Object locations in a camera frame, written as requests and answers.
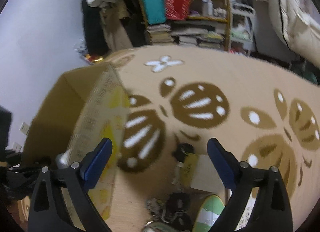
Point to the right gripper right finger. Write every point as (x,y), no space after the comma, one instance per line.
(271,210)

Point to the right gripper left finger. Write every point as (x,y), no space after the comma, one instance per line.
(48,211)

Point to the white remote control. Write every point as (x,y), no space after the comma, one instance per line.
(245,217)

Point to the cardboard box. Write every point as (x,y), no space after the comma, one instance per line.
(84,106)

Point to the green oval Pochacco remote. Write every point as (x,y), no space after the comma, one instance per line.
(209,212)

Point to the white square box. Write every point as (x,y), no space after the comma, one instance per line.
(205,177)

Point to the yellow lighter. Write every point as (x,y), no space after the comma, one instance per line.
(186,164)

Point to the black key bunch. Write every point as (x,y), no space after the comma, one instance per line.
(173,211)

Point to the cartoon earbud case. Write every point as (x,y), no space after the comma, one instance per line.
(158,227)

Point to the snack bags on floor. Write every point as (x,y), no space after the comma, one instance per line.
(91,59)

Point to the beige patterned blanket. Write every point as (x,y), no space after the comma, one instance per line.
(260,112)

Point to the white trolley rack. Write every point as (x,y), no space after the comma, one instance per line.
(241,34)

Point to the stack of books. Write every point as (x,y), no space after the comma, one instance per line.
(189,33)

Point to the wooden bookshelf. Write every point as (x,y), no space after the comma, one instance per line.
(220,9)

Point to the teal bag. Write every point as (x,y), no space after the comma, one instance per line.
(155,11)

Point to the red tote bag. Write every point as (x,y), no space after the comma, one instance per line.
(177,10)

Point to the wall socket lower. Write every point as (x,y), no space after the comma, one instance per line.
(16,147)

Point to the wall socket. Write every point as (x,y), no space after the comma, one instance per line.
(16,147)
(24,128)

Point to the wall socket upper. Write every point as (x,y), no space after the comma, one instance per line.
(24,128)

